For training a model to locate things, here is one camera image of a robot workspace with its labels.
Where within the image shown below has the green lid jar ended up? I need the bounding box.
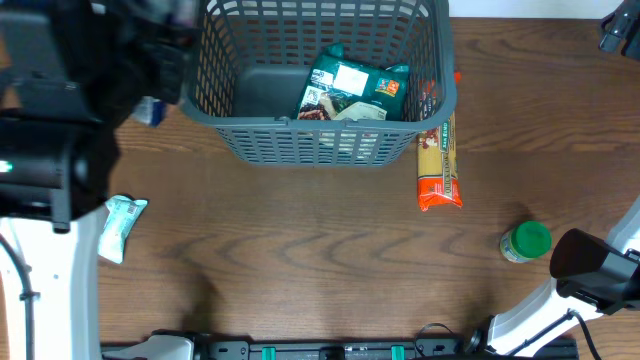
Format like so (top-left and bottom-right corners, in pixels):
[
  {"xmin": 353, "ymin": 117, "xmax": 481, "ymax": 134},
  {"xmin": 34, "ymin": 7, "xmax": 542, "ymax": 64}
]
[{"xmin": 499, "ymin": 221, "xmax": 552, "ymax": 263}]

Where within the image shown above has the green snack bag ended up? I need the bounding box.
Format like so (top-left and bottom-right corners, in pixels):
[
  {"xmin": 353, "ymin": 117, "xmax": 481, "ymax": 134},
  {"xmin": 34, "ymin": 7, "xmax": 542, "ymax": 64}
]
[{"xmin": 295, "ymin": 43, "xmax": 410, "ymax": 121}]

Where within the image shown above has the blue toothpaste box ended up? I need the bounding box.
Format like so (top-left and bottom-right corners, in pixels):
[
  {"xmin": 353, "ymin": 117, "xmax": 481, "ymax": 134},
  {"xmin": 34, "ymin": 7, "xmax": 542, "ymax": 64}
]
[{"xmin": 131, "ymin": 96, "xmax": 167, "ymax": 127}]

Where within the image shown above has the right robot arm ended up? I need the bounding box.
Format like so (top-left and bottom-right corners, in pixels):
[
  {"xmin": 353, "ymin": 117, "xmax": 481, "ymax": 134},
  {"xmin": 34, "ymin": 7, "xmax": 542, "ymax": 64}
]
[{"xmin": 477, "ymin": 202, "xmax": 639, "ymax": 358}]

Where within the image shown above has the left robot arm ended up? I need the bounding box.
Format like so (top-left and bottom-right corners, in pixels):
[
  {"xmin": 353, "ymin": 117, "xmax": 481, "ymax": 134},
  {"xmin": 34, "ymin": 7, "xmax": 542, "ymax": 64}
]
[{"xmin": 1, "ymin": 1, "xmax": 198, "ymax": 359}]

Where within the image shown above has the grey plastic basket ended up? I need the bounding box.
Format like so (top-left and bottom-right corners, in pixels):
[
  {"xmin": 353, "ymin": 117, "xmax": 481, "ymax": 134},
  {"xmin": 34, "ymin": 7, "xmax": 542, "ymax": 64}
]
[{"xmin": 182, "ymin": 0, "xmax": 457, "ymax": 166}]

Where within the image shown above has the light teal wrapper packet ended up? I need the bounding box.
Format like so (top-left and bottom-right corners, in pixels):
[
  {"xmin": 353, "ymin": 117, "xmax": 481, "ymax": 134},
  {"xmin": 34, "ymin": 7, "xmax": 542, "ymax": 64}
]
[{"xmin": 98, "ymin": 195, "xmax": 148, "ymax": 264}]

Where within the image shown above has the spaghetti pasta packet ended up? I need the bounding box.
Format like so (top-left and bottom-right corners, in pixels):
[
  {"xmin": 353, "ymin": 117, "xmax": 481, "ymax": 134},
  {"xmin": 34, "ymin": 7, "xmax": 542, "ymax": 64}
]
[{"xmin": 416, "ymin": 113, "xmax": 463, "ymax": 212}]

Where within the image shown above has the black aluminium rail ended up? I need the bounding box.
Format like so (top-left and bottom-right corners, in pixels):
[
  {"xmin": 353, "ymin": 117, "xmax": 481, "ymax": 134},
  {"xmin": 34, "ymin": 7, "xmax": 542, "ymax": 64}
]
[{"xmin": 99, "ymin": 322, "xmax": 581, "ymax": 360}]

